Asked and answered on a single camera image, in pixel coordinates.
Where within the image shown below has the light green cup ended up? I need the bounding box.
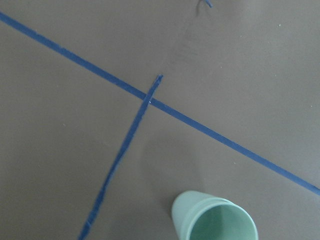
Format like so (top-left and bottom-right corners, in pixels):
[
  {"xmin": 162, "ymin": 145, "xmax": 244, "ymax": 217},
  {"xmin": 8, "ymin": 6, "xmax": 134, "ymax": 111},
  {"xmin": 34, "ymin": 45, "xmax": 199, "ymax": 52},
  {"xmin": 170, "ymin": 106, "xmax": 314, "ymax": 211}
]
[
  {"xmin": 180, "ymin": 202, "xmax": 259, "ymax": 240},
  {"xmin": 171, "ymin": 190, "xmax": 230, "ymax": 240}
]

